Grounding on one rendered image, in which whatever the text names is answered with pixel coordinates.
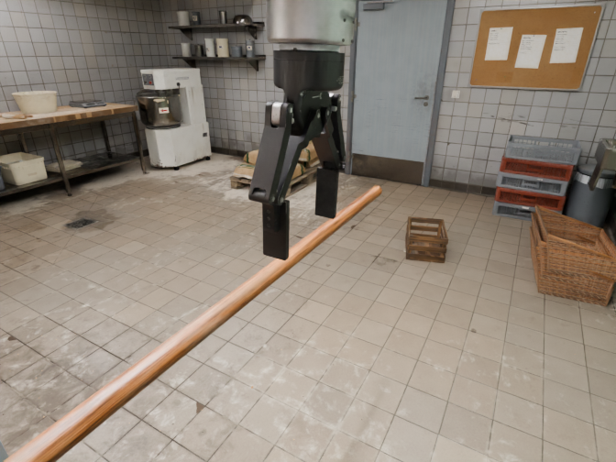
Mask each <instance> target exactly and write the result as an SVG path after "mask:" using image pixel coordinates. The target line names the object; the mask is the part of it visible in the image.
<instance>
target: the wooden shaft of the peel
mask: <svg viewBox="0 0 616 462"><path fill-rule="evenodd" d="M381 193H382V189H381V188H380V187H379V186H373V187H372V188H371V189H369V190H368V191H367V192H365V193H364V194H362V195H361V196H360V197H358V198H357V199H356V200H355V201H354V202H352V203H351V204H349V205H348V206H347V207H345V208H344V209H343V210H341V211H340V212H339V213H337V214H336V216H335V218H334V219H331V218H330V219H329V220H328V221H326V222H325V223H323V224H322V225H320V226H319V227H318V228H316V229H315V230H314V231H313V232H312V233H311V234H309V235H308V236H306V237H305V238H304V239H302V240H301V241H300V242H298V243H297V244H295V245H294V246H293V247H291V248H290V249H289V257H288V258H287V259H286V260H281V259H278V258H276V259H275V260H273V261H272V262H271V263H270V264H269V265H267V266H266V267H265V268H263V269H262V270H260V271H259V272H258V273H256V274H255V275H254V276H252V277H251V278H250V279H248V280H247V281H245V282H244V283H242V284H241V285H240V286H238V287H237V288H236V289H234V290H233V291H231V292H230V293H229V294H227V296H226V297H224V298H223V299H222V300H220V301H219V302H217V303H216V304H214V305H213V306H212V307H210V308H209V309H208V310H206V311H205V312H204V313H202V314H201V315H199V316H198V317H197V318H195V319H194V320H193V321H191V322H190V323H189V324H187V325H186V326H184V327H183V328H182V329H181V330H180V331H178V332H177V333H176V334H174V335H173V336H171V337H170V338H169V339H167V340H166V341H165V342H163V343H162V344H161V345H159V346H157V347H156V348H155V349H153V350H152V351H151V352H149V353H148V354H147V355H145V356H144V357H143V358H142V359H140V360H139V361H138V362H137V363H135V364H134V365H132V366H131V367H130V368H128V369H127V370H125V371H124V372H123V373H121V374H120V375H119V376H117V377H116V378H115V379H113V380H112V381H110V382H109V383H108V384H106V385H105V386H103V387H102V388H101V389H100V390H99V391H97V392H96V393H95V394H93V395H92V396H91V397H89V398H88V399H87V400H85V401H84V402H82V403H81V404H80V405H78V406H77V407H75V408H74V409H73V410H71V411H70V412H68V413H67V414H66V415H64V416H63V417H62V418H60V419H59V420H58V421H57V422H56V423H54V424H53V425H52V426H50V427H49V428H47V429H46V430H45V431H43V432H42V433H41V434H39V435H38V436H36V437H35V438H34V439H32V440H31V441H30V442H28V443H27V444H26V445H24V446H23V447H21V448H20V449H18V450H17V451H16V452H15V453H14V454H13V455H11V456H10V457H8V458H7V459H6V460H4V461H3V462H56V461H58V460H59V459H60V458H61V457H63V456H64V455H65V454H66V453H67V452H69V451H70V450H71V449H72V448H74V447H75V446H76V445H77V444H79V443H80V442H81V441H82V440H83V439H84V438H85V437H86V436H87V435H89V434H90V433H91V432H92V431H94V430H95V429H96V428H97V427H99V426H100V425H101V424H102V423H104V422H105V421H106V420H107V419H108V418H110V417H111V416H112V415H113V414H115V413H116V412H117V411H118V410H120V409H121V408H122V407H123V406H125V405H126V404H127V403H128V402H130V401H131V400H132V399H133V398H134V397H136V396H137V395H138V394H139V393H141V392H142V391H143V390H144V389H146V388H147V386H148V385H149V384H151V383H152V382H153V381H154V380H156V379H157V378H158V377H159V376H161V375H162V374H163V373H164V372H166V371H167V370H168V369H169V368H171V367H172V366H173V365H174V364H175V363H177V362H178V361H179V360H180V359H182V358H183V357H184V356H185V355H187V354H188V353H189V352H190V351H191V350H193V349H194V348H195V347H197V346H198V345H199V344H200V343H201V342H203V341H204V340H205V339H206V338H207V337H208V336H209V335H210V334H212V333H213V332H214V331H215V330H216V329H218V328H219V327H220V326H221V325H223V324H224V323H225V322H226V321H228V320H229V319H230V318H231V317H232V316H234V315H235V314H236V313H238V312H239V311H240V310H241V309H242V308H244V307H245V306H246V305H247V304H248V303H250V302H251V301H252V300H254V299H255V298H256V297H257V296H258V295H260V294H261V293H262V292H264V291H265V290H266V289H267V288H268V287H269V286H270V285H271V284H272V283H273V282H275V281H276V280H277V279H279V278H280V277H281V276H282V275H283V274H285V273H286V272H287V271H288V270H290V269H291V268H292V267H293V266H295V265H296V264H297V263H298V262H299V261H301V260H302V259H303V258H305V257H306V256H307V255H308V254H309V253H311V252H312V251H313V250H314V249H315V248H317V247H318V246H319V245H321V244H322V243H323V242H324V241H325V240H327V239H328V238H329V237H330V236H331V235H333V234H334V232H336V231H337V230H338V229H339V228H340V227H342V226H343V225H344V224H346V223H347V222H348V221H349V220H350V219H352V218H353V217H354V216H355V215H357V214H358V213H359V212H360V211H362V210H363V209H364V208H365V207H366V206H368V205H369V204H370V203H371V202H373V201H374V200H375V199H376V198H378V197H379V196H380V195H381Z"/></svg>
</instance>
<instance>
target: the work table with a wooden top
mask: <svg viewBox="0 0 616 462"><path fill-rule="evenodd" d="M106 104H107V105H106V106H96V107H88V108H81V107H71V106H69V105H65V106H57V111H56V112H52V113H46V114H26V115H33V117H31V118H29V117H28V118H27V119H5V118H3V117H0V137H2V136H9V135H15V134H18V136H19V139H20V142H21V145H22V148H23V150H24V153H27V154H29V152H28V146H27V143H26V140H25V138H24V135H23V133H27V132H33V131H39V130H44V129H48V130H49V134H50V137H51V141H52V144H53V147H54V150H55V154H56V157H57V161H58V163H59V167H60V172H53V171H48V170H46V173H47V176H48V178H47V179H43V180H39V181H33V182H30V183H26V184H22V185H14V184H11V183H7V182H4V185H5V188H4V189H3V190H0V197H1V196H5V195H8V194H12V193H18V192H22V191H25V190H28V189H32V188H36V187H39V186H43V185H46V184H50V183H54V182H59V181H63V182H64V186H65V189H66V193H68V196H72V194H71V192H72V191H71V187H70V184H69V181H68V179H70V178H74V177H77V176H81V175H84V174H88V173H91V172H95V171H101V170H105V169H108V168H112V167H115V166H119V165H122V164H126V163H129V162H133V161H137V160H140V164H141V169H142V170H143V173H144V174H145V173H146V172H145V170H146V166H145V161H144V156H143V151H142V147H141V141H140V136H139V132H138V122H137V118H136V112H135V111H138V106H137V105H131V104H112V103H106ZM128 116H132V121H133V126H134V130H135V135H136V141H137V149H138V154H139V157H136V156H131V155H127V154H121V153H116V152H111V149H110V144H109V140H108V135H107V132H106V127H105V120H110V119H116V118H122V117H128ZM98 121H100V122H101V126H102V130H103V134H104V142H105V145H106V150H107V151H106V152H102V153H98V154H94V155H90V156H86V157H81V158H78V159H71V160H75V161H80V162H81V163H82V165H81V167H79V168H75V169H72V170H65V168H64V164H63V160H62V157H61V152H60V148H59V145H58V141H57V138H56V135H55V131H54V128H56V127H67V126H74V125H80V124H86V123H92V122H98Z"/></svg>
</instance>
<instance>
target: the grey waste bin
mask: <svg viewBox="0 0 616 462"><path fill-rule="evenodd" d="M595 167H596V164H580V165H578V166H577V171H576V173H575V176H574V179H573V180H574V181H573V184H572V187H571V190H570V194H569V196H568V199H567V202H566V208H565V211H564V213H563V215H565V216H568V217H572V218H574V219H577V220H578V221H581V222H584V223H587V224H590V225H592V226H596V227H599V228H604V222H605V219H606V216H607V214H608V212H609V209H610V206H611V202H612V199H613V196H614V194H615V192H616V189H615V188H612V187H611V185H612V182H613V180H614V177H615V173H616V172H615V170H603V171H602V173H601V175H600V177H599V180H598V183H597V185H596V187H595V189H594V191H590V190H589V186H588V182H589V180H590V178H591V175H592V173H593V171H594V170H595Z"/></svg>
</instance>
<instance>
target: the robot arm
mask: <svg viewBox="0 0 616 462"><path fill-rule="evenodd" d="M356 1H357V0H266V28H267V41H268V42H270V43H276V44H280V50H274V51H273V82H274V85H275V86H276V87H278V88H281V89H283V91H284V99H283V103H278V102H267V103H266V107H265V126H264V129H263V134H262V138H261V141H260V145H259V150H258V156H257V160H256V165H255V169H254V172H253V176H252V181H251V184H250V188H249V192H248V199H249V200H250V201H254V202H259V203H262V227H263V254H264V255H266V256H269V257H273V258H275V259H281V260H286V259H287V258H288V257H289V230H290V201H289V200H284V198H285V195H286V193H287V191H288V188H289V185H290V183H291V180H292V175H293V173H294V171H295V168H296V165H297V162H298V160H299V158H300V155H301V152H302V150H303V149H305V148H307V147H308V145H309V141H312V142H313V146H314V149H315V151H316V154H317V156H318V159H319V161H320V163H321V166H322V167H318V168H317V174H316V194H315V215H319V216H322V217H327V218H331V219H334V218H335V217H336V203H337V190H338V177H339V170H341V171H344V170H345V168H346V163H345V162H344V161H345V160H346V151H345V142H344V135H343V128H342V120H341V95H340V94H339V93H329V91H337V90H339V89H341V88H342V86H343V81H344V69H345V56H346V54H345V53H340V52H339V51H340V46H350V45H351V44H352V43H353V42H354V40H353V37H354V25H355V13H356ZM277 126H279V127H277ZM337 151H338V152H337ZM340 161H341V162H340ZM277 189H278V190H277Z"/></svg>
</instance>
